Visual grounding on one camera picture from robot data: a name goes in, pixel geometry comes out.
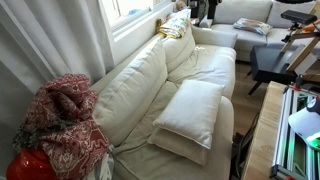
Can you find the cream rectangular pillow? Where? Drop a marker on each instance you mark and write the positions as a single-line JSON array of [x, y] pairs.
[[180, 150], [193, 110]]

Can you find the small beige back cushion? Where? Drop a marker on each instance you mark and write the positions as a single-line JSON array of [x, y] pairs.
[[180, 46]]

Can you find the small beige seat cushion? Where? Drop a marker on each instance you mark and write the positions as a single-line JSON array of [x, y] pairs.
[[206, 66]]

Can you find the large beige seat cushion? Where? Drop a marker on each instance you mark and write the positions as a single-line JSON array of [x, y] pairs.
[[143, 163]]

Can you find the beige fabric sofa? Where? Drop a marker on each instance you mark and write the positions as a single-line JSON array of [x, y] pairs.
[[220, 146]]

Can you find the white framed window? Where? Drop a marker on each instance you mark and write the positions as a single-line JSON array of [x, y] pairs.
[[126, 10]]

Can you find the grey white patterned cloth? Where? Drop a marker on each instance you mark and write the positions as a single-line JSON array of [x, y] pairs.
[[103, 166]]

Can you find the light grey sofa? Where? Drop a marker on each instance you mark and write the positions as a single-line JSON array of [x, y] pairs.
[[246, 41]]

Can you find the red patterned blanket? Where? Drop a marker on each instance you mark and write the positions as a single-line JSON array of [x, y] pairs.
[[66, 133]]

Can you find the multicolour patterned pillow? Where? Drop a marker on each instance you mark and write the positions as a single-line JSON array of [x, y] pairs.
[[251, 26]]

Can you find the black coffee table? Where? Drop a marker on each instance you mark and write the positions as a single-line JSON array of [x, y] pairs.
[[270, 63]]

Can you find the light wooden table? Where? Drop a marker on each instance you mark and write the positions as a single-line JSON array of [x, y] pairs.
[[263, 140]]

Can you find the white curtain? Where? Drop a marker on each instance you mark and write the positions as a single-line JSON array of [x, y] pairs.
[[50, 40]]

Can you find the plain white pillow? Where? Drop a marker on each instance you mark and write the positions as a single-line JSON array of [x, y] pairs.
[[276, 15]]

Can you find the red black clamp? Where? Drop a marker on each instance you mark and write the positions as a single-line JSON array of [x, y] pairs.
[[299, 81]]

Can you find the shiny red cushion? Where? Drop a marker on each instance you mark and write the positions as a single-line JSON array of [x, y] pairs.
[[26, 166]]

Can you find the aluminium rail frame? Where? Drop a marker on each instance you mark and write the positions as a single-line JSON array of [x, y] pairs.
[[283, 133]]

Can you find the wooden camera stand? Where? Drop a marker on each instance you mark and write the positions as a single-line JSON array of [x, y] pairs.
[[301, 53]]

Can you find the black camera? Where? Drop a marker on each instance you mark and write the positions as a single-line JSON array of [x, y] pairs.
[[298, 16]]

